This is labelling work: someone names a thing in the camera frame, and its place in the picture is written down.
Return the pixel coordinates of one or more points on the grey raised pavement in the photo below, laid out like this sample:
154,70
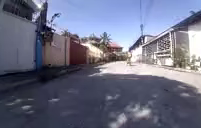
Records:
8,81

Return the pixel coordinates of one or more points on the row of plants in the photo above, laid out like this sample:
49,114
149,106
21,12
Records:
188,61

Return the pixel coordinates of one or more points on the white building with lattice front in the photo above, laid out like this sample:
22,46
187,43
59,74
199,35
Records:
194,36

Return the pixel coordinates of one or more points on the pale building with dark roof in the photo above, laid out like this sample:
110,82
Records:
136,50

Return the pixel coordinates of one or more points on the blue post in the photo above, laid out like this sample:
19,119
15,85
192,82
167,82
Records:
39,53

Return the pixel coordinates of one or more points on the house with red roof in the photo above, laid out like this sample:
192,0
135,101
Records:
114,46

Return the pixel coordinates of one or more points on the red-brown gate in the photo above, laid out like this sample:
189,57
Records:
78,53

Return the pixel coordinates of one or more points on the grey concrete road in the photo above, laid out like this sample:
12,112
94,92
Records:
121,86

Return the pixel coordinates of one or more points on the pale low wall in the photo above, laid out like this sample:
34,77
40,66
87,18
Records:
94,53

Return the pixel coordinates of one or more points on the utility pole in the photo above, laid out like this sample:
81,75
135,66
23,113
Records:
141,30

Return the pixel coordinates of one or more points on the white wall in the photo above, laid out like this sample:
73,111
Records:
11,43

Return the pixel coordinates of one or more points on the beige wall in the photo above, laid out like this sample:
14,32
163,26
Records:
56,50

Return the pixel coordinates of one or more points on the building behind white wall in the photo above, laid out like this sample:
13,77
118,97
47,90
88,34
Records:
18,6

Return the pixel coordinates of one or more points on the concrete kerb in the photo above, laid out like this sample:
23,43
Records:
174,69

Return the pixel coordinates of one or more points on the dark pole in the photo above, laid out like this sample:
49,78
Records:
43,16

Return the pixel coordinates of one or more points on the palm tree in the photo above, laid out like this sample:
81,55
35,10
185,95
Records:
104,38

